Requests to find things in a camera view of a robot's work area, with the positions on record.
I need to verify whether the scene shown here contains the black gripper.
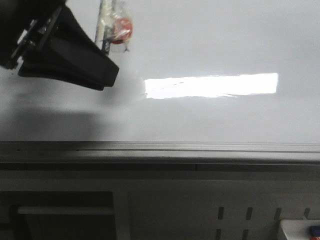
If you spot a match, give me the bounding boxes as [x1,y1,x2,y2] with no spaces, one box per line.
[0,0,119,91]

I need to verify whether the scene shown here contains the white black whiteboard marker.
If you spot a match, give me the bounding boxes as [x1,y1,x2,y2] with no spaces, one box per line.
[95,0,116,56]

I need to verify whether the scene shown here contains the white whiteboard surface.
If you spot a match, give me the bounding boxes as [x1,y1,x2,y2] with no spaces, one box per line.
[0,0,320,144]

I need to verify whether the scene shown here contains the white box lower right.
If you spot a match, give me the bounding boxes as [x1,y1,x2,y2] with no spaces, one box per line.
[276,219,320,240]

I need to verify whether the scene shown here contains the grey aluminium whiteboard frame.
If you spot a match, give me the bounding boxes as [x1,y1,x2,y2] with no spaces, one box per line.
[0,141,320,171]

